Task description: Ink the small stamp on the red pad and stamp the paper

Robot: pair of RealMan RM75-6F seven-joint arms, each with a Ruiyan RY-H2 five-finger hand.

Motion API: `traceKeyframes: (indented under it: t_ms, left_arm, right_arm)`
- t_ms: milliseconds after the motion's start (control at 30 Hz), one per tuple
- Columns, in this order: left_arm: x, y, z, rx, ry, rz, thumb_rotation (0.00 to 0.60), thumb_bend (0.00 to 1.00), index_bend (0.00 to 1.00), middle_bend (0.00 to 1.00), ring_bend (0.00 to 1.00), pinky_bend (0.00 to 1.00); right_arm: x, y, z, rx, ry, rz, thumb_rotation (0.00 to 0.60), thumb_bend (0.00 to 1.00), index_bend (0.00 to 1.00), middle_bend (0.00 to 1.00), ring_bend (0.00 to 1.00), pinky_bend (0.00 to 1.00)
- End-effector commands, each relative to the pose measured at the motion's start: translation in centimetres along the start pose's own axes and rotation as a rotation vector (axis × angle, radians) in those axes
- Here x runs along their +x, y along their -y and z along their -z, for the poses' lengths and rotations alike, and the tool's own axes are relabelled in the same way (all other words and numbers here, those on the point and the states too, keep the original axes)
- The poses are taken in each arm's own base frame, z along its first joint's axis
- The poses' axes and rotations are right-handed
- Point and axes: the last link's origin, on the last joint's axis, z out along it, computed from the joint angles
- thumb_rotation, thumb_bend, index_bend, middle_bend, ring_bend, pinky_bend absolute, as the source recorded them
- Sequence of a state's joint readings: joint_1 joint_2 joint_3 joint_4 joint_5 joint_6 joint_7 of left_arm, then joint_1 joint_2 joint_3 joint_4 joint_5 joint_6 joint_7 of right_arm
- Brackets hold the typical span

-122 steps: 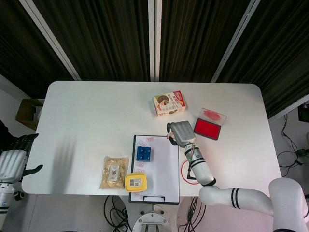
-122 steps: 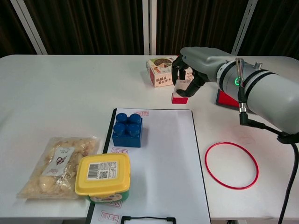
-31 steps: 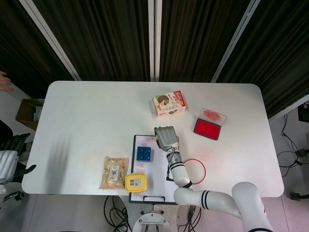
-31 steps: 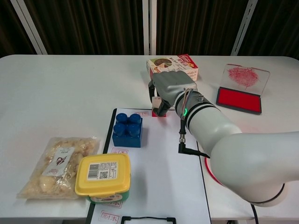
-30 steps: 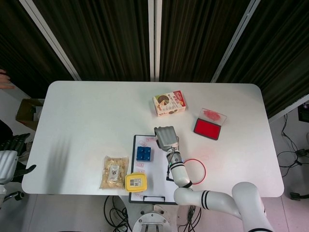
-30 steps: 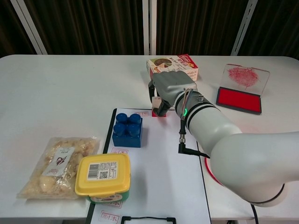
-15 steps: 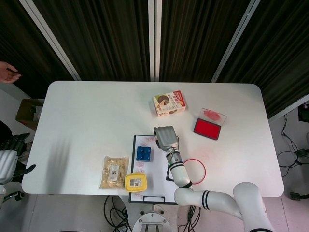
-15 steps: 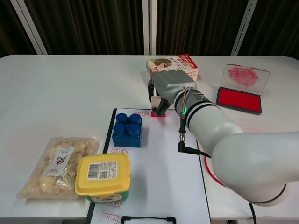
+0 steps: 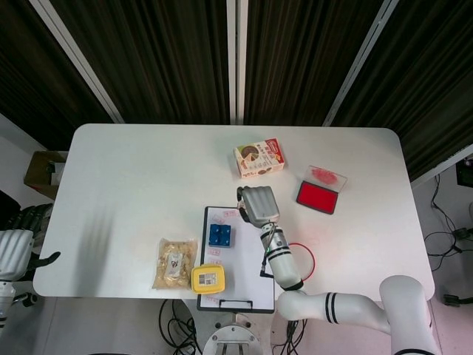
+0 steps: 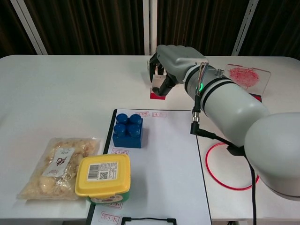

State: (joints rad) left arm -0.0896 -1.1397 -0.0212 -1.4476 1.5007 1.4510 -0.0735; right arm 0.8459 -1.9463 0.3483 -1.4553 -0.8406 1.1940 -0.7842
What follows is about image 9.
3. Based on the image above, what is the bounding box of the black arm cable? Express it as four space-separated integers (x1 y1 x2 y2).
259 221 277 279

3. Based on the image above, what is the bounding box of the red ring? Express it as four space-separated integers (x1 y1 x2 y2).
287 242 316 281

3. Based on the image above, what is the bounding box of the blue building block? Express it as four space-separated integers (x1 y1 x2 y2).
208 223 234 249

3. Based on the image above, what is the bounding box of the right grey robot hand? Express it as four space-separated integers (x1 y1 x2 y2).
236 186 282 227

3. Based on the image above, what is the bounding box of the white metal frame post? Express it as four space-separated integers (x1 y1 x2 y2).
323 0 400 127
29 0 125 123
225 0 248 125

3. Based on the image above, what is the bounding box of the clear bag of food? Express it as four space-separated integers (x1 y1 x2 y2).
152 237 197 291

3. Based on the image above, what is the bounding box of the white paper sheet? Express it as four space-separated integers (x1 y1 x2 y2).
199 207 275 311

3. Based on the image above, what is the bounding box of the dark pleated curtain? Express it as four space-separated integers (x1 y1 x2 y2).
0 0 473 182

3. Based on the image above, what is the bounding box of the printed snack box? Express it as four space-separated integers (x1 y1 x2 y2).
232 138 286 180

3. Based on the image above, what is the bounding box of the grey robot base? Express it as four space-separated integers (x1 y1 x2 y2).
202 321 267 355

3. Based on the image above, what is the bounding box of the brown cardboard box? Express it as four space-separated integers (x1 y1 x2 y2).
24 150 67 200

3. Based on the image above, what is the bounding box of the black floor cable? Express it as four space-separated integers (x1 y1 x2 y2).
158 298 203 355
424 173 473 260

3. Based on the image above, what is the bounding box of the green tub yellow lid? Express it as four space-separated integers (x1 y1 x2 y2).
190 263 227 294

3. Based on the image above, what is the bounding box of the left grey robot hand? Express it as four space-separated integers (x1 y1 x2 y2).
0 202 62 282

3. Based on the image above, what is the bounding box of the black clipboard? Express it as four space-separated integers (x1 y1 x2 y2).
196 206 276 314

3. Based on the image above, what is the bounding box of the red ink pad clear lid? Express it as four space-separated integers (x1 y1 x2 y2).
295 164 349 215

